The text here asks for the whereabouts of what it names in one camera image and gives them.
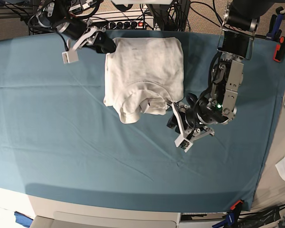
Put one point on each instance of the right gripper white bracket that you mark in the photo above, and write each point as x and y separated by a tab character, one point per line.
94	36

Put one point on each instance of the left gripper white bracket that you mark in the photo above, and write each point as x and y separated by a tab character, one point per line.
187	124

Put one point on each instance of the white T-shirt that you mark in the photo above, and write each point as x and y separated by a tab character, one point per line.
142	76

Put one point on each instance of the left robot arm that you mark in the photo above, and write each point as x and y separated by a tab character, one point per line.
217	103

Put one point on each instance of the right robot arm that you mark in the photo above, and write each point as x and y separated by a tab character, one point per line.
54	16

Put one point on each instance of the white power strip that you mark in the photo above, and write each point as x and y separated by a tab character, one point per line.
134	19

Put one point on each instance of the teal table cloth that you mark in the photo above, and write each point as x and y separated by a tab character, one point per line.
59	141

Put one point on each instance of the orange black table clamp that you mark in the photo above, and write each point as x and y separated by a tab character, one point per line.
237	207

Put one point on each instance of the blue black clamp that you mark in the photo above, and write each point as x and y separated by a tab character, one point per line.
230	221

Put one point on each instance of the orange black clamp upper right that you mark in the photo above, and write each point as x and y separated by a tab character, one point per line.
279	50

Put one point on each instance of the blue clamp upper right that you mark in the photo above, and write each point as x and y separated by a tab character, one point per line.
274	32

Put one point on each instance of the beige plastic bin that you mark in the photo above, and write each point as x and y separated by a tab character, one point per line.
70	220

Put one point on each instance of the blue cloth on floor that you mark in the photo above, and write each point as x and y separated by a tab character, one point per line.
23	220

